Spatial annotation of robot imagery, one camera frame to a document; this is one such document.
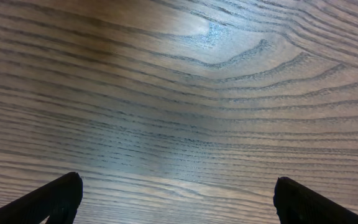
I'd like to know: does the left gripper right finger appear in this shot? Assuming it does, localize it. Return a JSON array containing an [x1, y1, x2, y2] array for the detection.
[[273, 177, 358, 224]]

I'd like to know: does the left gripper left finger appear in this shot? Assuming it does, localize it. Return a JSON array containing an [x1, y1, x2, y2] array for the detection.
[[0, 172, 83, 224]]

